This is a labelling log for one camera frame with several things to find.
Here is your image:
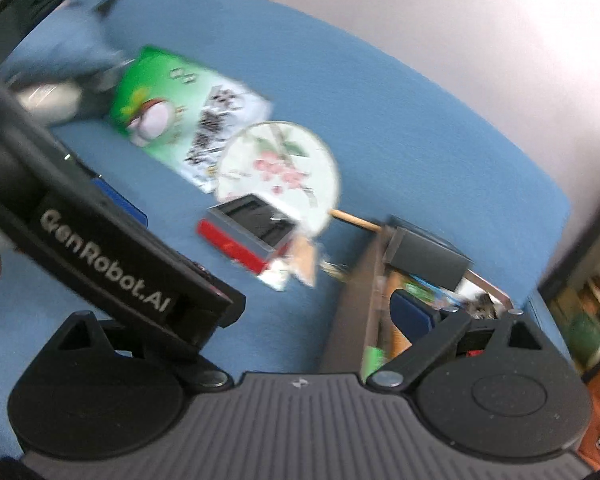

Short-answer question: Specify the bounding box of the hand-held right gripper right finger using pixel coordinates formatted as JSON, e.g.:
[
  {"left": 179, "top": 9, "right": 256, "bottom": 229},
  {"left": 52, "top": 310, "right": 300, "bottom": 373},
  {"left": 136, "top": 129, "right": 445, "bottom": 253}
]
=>
[{"left": 367, "top": 290, "right": 561, "bottom": 391}]

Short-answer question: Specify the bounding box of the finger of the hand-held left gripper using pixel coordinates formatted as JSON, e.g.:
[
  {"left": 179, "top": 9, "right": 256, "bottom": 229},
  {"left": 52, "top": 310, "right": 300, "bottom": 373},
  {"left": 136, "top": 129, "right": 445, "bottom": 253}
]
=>
[{"left": 67, "top": 152, "right": 149, "bottom": 227}]

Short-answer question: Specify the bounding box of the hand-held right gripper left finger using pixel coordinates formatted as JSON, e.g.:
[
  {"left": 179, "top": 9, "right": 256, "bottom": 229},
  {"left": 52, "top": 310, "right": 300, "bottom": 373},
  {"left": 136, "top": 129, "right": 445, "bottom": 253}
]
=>
[{"left": 45, "top": 310, "right": 233, "bottom": 392}]

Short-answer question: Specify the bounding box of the brown storage box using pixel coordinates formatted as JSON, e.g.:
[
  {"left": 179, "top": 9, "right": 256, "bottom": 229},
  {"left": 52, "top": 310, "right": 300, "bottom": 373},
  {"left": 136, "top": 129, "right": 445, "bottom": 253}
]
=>
[{"left": 319, "top": 215, "right": 517, "bottom": 382}]

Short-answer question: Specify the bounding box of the blue desktop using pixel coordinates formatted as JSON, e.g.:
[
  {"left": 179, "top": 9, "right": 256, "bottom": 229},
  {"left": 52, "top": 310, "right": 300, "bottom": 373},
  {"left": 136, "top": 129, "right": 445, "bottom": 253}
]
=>
[{"left": 0, "top": 0, "right": 573, "bottom": 461}]

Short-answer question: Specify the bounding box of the colourful packet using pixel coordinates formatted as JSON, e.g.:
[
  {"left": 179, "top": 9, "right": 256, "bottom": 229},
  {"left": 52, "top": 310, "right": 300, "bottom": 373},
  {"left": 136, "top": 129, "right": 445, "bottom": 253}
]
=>
[{"left": 402, "top": 277, "right": 468, "bottom": 311}]

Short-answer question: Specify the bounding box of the black box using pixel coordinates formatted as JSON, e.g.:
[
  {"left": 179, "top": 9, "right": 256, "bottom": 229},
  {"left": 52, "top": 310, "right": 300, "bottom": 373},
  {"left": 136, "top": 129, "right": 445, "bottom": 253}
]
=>
[{"left": 382, "top": 214, "right": 474, "bottom": 287}]

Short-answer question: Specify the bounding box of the green and white snack packet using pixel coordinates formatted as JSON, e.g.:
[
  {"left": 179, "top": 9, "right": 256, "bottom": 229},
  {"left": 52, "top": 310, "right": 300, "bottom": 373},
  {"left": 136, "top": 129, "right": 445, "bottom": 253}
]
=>
[{"left": 107, "top": 45, "right": 274, "bottom": 194}]

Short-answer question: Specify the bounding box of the small clear wrapped packet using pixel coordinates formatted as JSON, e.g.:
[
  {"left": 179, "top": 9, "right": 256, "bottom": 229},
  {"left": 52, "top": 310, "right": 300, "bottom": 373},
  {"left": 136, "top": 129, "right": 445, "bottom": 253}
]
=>
[{"left": 259, "top": 236, "right": 327, "bottom": 291}]

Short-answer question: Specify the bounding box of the red and grey box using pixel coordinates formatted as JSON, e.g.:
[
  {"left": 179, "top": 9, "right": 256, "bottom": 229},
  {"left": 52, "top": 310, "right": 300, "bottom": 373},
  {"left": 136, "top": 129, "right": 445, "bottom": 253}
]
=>
[{"left": 197, "top": 193, "right": 302, "bottom": 276}]

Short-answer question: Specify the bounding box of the round floral hand fan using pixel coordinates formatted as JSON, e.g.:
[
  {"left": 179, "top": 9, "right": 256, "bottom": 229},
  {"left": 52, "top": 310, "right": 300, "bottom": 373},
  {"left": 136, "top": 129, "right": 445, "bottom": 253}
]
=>
[{"left": 214, "top": 121, "right": 384, "bottom": 241}]

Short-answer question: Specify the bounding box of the cluttered shelf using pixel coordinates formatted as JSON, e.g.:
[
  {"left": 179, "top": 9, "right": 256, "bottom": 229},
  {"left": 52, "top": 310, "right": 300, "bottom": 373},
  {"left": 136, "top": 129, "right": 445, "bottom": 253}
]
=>
[{"left": 539, "top": 247, "right": 600, "bottom": 373}]

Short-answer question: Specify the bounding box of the blue denim trouser leg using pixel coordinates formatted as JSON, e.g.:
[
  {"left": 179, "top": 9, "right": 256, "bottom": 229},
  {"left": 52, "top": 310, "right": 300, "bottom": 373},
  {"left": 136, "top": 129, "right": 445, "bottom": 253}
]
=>
[{"left": 0, "top": 0, "right": 148, "bottom": 92}]

